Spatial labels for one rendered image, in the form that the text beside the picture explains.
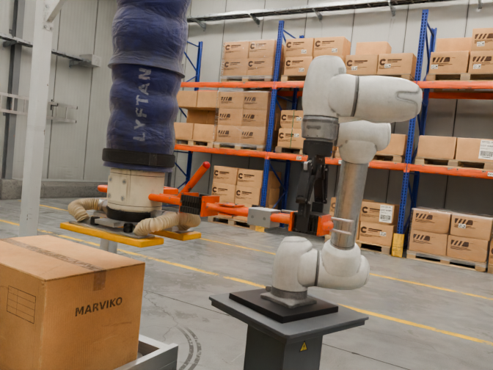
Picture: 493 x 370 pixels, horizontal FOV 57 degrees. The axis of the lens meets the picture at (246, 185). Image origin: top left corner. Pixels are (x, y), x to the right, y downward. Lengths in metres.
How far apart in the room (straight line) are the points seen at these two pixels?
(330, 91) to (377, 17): 9.30
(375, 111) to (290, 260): 0.93
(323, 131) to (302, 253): 0.88
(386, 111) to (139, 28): 0.73
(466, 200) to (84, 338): 8.51
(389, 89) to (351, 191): 0.70
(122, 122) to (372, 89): 0.72
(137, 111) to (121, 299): 0.67
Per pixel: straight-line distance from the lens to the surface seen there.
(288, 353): 1.97
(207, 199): 1.30
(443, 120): 9.67
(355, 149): 1.71
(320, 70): 1.16
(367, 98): 1.15
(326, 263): 1.92
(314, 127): 1.15
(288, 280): 1.94
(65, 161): 12.59
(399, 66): 8.62
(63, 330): 1.58
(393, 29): 10.25
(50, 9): 4.83
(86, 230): 1.45
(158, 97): 1.42
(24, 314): 1.60
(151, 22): 1.43
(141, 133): 1.40
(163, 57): 1.43
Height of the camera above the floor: 1.35
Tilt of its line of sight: 3 degrees down
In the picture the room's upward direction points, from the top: 6 degrees clockwise
